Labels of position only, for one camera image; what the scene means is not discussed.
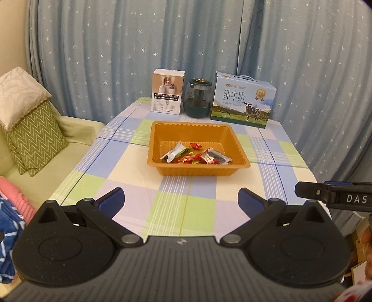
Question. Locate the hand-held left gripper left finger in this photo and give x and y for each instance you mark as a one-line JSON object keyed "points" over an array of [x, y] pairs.
{"points": [[112, 200]]}

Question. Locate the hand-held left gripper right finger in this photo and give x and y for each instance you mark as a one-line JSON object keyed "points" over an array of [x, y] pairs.
{"points": [[250, 200]]}

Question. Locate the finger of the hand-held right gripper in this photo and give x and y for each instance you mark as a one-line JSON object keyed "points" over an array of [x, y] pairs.
{"points": [[338, 183], [311, 190]]}

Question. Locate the clear packet with black label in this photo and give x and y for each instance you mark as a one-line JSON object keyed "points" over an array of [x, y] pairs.
{"points": [[220, 157]]}

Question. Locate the orange plastic tray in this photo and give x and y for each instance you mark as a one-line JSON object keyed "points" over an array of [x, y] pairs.
{"points": [[197, 170]]}

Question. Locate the red snack packet with picture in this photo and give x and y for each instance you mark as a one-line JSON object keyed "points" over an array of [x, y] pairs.
{"points": [[205, 156]]}

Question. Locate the red twisted candy wrapper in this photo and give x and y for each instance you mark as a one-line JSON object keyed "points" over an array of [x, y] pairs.
{"points": [[196, 145]]}

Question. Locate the small red snack packet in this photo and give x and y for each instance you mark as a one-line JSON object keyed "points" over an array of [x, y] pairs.
{"points": [[183, 159]]}

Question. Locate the silver foil snack packet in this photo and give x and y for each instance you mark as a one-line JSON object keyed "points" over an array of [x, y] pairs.
{"points": [[174, 152]]}

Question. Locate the light green sofa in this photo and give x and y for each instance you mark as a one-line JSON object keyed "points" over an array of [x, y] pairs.
{"points": [[78, 130]]}

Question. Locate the green zigzag cushion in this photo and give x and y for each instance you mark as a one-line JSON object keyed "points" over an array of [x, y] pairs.
{"points": [[37, 139]]}

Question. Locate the red white patterned cloth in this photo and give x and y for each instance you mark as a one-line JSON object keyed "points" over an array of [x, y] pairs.
{"points": [[354, 296]]}

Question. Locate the pink cloth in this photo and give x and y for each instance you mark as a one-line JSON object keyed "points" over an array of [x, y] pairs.
{"points": [[14, 197]]}

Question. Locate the blue patterned cloth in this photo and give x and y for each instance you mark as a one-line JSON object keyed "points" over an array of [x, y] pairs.
{"points": [[8, 241]]}

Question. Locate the dark green glass jar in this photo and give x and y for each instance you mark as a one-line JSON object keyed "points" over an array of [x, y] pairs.
{"points": [[197, 98]]}

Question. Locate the white product box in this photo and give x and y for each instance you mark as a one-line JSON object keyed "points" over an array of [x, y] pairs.
{"points": [[167, 93]]}

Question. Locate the beige cushion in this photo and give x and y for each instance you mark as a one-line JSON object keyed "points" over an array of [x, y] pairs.
{"points": [[20, 93]]}

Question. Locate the blue star curtain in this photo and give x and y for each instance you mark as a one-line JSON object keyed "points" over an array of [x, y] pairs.
{"points": [[116, 43]]}

